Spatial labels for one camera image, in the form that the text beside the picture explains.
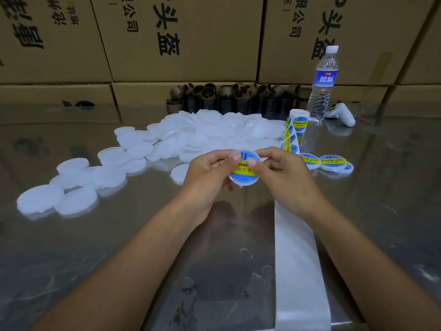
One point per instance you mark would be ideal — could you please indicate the person's right hand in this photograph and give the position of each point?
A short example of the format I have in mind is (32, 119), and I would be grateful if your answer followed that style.
(293, 182)

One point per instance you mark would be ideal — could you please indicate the person's left hand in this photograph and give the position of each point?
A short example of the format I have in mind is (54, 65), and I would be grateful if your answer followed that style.
(203, 186)

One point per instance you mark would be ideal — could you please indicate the labelled lid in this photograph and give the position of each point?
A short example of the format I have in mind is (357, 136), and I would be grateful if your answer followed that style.
(332, 162)
(349, 169)
(310, 160)
(244, 170)

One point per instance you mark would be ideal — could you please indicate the pile of white plastic lids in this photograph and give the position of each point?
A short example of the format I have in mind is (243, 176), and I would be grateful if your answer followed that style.
(186, 131)

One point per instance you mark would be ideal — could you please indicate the sticker roll with backing strip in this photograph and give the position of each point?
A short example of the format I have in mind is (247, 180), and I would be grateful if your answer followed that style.
(302, 286)

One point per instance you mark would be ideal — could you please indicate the person's left forearm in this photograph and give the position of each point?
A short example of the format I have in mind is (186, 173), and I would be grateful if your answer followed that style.
(114, 279)

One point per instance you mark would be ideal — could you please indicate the person's right forearm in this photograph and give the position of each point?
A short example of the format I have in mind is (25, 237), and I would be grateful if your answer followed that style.
(375, 275)

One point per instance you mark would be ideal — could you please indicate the white handheld controller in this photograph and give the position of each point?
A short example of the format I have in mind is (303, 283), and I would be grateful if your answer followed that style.
(342, 113)

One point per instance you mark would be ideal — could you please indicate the row of dark cardboard tubes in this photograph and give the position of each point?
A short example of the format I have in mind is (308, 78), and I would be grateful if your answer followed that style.
(220, 98)

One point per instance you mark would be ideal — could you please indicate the clear plastic water bottle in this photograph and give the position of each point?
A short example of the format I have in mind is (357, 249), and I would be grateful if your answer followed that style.
(322, 86)

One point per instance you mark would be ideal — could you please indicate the stack of brown cardboard boxes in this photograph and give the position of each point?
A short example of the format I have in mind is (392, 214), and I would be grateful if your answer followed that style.
(193, 41)

